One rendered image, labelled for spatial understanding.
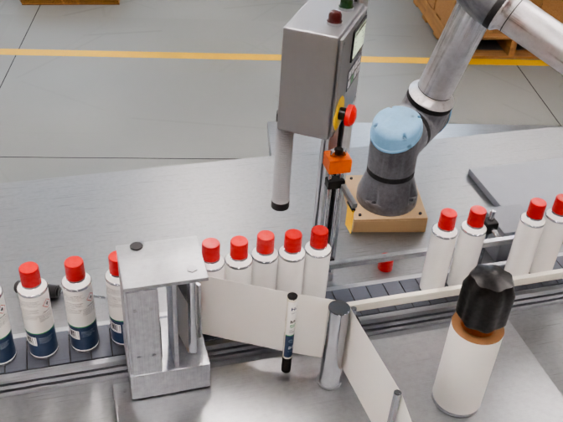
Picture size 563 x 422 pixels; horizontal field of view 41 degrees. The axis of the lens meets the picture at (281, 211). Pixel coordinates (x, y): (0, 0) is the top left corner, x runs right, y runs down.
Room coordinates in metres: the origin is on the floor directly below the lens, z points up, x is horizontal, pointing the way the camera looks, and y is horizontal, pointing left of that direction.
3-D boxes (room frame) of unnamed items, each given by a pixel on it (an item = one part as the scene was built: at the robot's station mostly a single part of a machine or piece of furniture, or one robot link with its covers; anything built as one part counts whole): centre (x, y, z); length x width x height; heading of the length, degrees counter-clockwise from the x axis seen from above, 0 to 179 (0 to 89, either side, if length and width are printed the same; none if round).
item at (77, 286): (0.97, 0.35, 0.98); 0.05 x 0.05 x 0.20
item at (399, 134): (1.53, -0.26, 1.04); 0.13 x 0.12 x 0.14; 148
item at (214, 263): (1.05, 0.12, 0.98); 0.05 x 0.05 x 0.20
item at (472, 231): (1.21, -0.39, 0.98); 0.05 x 0.05 x 0.20
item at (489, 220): (1.32, -0.47, 0.91); 0.07 x 0.03 x 0.17; 18
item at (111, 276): (1.00, 0.28, 0.98); 0.05 x 0.05 x 0.20
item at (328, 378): (0.92, -0.11, 0.97); 0.05 x 0.05 x 0.19
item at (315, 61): (1.19, -0.05, 1.38); 0.17 x 0.10 x 0.19; 163
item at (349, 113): (1.13, -0.10, 1.33); 0.04 x 0.03 x 0.04; 163
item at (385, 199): (1.53, -0.26, 0.92); 0.15 x 0.15 x 0.10
